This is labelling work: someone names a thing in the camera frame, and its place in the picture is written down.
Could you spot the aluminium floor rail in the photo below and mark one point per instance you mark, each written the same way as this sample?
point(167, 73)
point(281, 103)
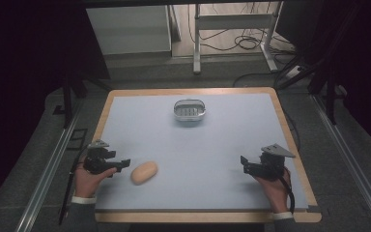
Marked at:
point(46, 175)
point(351, 161)

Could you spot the metal soap dish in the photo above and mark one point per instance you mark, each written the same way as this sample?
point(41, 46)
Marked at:
point(189, 110)

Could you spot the person's right hand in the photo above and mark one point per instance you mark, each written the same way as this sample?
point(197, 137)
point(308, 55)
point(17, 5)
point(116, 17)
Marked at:
point(275, 193)

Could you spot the orange bread roll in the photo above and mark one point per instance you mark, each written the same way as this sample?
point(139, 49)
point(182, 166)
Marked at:
point(144, 172)

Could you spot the light blue table mat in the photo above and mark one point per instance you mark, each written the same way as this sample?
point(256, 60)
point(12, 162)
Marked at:
point(199, 151)

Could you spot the white power strip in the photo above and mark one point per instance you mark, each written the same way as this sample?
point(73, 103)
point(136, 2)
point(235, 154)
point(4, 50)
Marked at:
point(293, 72)

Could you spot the black metal stand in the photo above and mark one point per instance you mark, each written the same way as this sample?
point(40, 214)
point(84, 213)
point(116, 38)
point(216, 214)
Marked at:
point(330, 93)
point(68, 96)

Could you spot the white cabinet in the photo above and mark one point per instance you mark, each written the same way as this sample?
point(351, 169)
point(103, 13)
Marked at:
point(128, 30)

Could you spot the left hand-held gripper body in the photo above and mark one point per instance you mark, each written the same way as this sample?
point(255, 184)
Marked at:
point(95, 161)

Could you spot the person's left hand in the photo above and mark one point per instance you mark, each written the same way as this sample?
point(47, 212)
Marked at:
point(88, 182)

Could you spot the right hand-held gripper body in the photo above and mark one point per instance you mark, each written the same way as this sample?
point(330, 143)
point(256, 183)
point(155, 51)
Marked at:
point(270, 162)

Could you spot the white metal desk frame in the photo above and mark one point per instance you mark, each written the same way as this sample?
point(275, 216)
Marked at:
point(232, 22)

